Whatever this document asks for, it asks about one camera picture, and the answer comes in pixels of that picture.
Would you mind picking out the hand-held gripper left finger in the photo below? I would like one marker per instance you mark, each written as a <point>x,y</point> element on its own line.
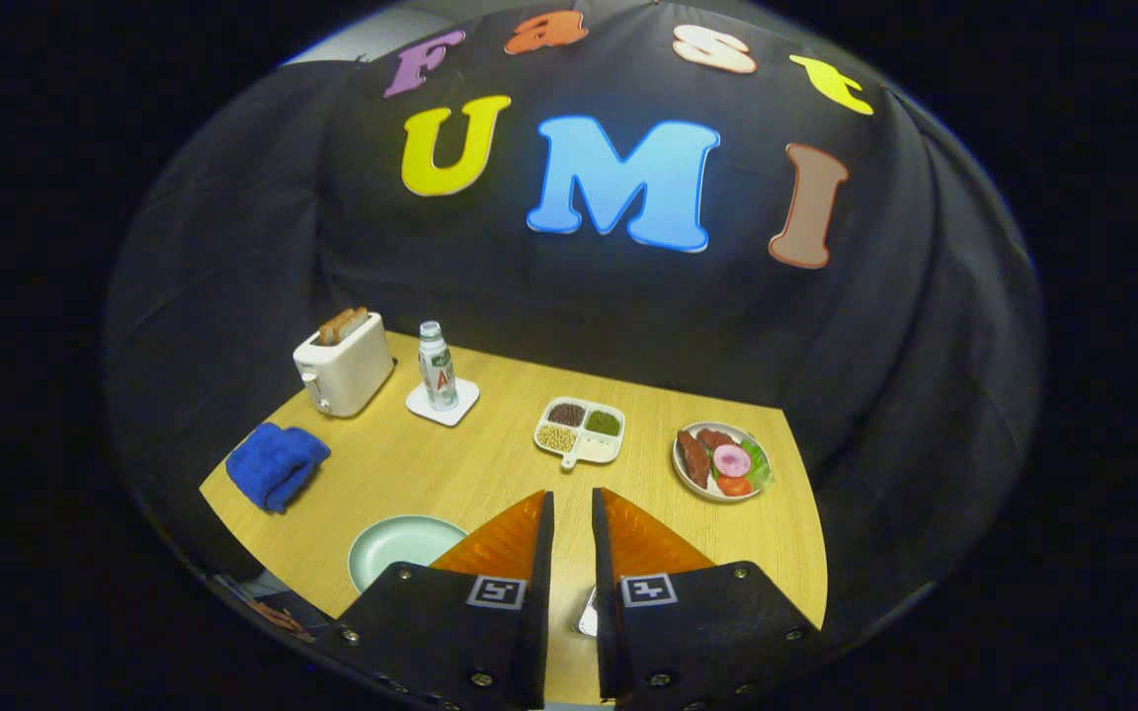
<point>450,632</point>

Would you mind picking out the white toaster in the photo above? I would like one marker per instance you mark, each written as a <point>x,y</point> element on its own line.
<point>352,375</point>

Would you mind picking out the green lettuce leaf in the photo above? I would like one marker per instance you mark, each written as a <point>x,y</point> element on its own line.
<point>759,462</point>

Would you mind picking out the pink onion slice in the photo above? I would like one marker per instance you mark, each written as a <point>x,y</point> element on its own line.
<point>732,460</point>

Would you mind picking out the folded blue towel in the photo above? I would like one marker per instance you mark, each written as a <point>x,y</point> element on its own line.
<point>273,464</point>

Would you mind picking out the small plastic drink bottle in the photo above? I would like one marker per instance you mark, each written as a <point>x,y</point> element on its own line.
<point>438,365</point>

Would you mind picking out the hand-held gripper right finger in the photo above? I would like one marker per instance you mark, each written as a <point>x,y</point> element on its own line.
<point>697,632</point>

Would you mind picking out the pale green round plate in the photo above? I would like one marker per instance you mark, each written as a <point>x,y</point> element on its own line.
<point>396,548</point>

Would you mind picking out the brown toast slices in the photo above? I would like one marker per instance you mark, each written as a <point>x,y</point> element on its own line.
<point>342,324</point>

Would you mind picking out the white divided tray of beans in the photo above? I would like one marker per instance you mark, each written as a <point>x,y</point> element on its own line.
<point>601,449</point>

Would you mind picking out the white square coaster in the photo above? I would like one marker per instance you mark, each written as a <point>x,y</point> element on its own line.
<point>465,400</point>

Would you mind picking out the red tomato slice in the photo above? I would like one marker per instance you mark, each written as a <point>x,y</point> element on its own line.
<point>734,486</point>

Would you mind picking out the brown meat slices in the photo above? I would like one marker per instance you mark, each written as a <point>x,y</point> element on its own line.
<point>695,456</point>

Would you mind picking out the white plate of food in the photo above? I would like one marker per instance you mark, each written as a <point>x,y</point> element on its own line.
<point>697,491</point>

